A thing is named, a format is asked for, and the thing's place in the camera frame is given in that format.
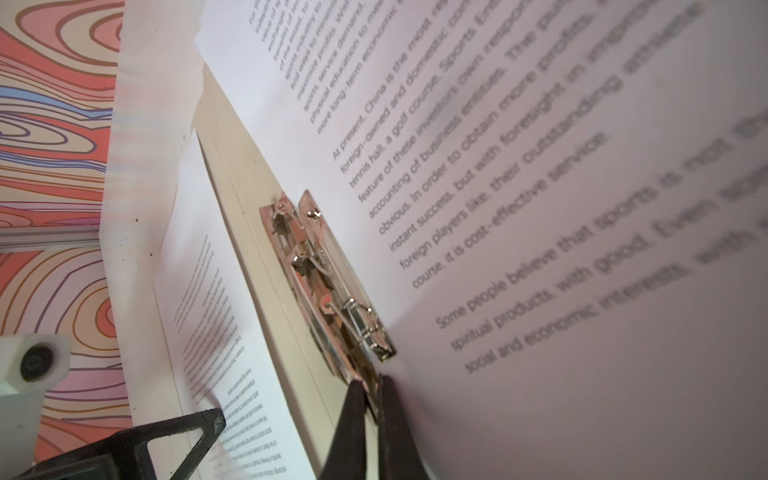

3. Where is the metal folder fastener clip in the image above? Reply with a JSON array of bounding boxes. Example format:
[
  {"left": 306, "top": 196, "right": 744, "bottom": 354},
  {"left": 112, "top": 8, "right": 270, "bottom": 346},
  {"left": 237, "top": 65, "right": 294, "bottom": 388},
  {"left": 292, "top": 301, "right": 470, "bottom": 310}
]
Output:
[{"left": 259, "top": 191, "right": 397, "bottom": 418}]

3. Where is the printed paper sheet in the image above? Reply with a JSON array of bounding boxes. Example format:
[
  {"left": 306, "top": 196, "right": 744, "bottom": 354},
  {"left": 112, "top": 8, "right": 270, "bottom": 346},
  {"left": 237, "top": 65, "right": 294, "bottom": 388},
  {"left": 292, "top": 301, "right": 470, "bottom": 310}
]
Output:
[
  {"left": 197, "top": 1, "right": 767, "bottom": 479},
  {"left": 154, "top": 133, "right": 315, "bottom": 479}
]

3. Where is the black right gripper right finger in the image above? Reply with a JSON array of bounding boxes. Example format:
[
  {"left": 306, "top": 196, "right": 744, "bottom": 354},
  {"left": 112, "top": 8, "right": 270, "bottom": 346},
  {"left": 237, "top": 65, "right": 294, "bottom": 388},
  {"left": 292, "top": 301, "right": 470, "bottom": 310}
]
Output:
[{"left": 377, "top": 375, "right": 429, "bottom": 480}]

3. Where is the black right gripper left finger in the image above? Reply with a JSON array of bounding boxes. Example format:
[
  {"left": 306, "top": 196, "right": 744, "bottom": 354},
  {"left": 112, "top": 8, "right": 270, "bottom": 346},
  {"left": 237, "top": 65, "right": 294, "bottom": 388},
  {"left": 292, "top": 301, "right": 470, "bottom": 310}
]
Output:
[{"left": 319, "top": 380, "right": 367, "bottom": 480}]

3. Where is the printed paper sheet back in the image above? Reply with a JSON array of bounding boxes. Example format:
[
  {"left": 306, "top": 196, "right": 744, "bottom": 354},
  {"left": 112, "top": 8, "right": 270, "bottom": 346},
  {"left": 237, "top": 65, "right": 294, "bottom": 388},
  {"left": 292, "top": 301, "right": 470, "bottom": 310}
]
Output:
[{"left": 197, "top": 1, "right": 767, "bottom": 479}]

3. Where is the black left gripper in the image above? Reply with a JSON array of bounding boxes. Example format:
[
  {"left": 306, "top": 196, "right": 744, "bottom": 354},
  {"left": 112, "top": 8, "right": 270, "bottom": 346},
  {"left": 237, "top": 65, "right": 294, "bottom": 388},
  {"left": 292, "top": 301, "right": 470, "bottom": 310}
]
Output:
[{"left": 11, "top": 407, "right": 228, "bottom": 480}]

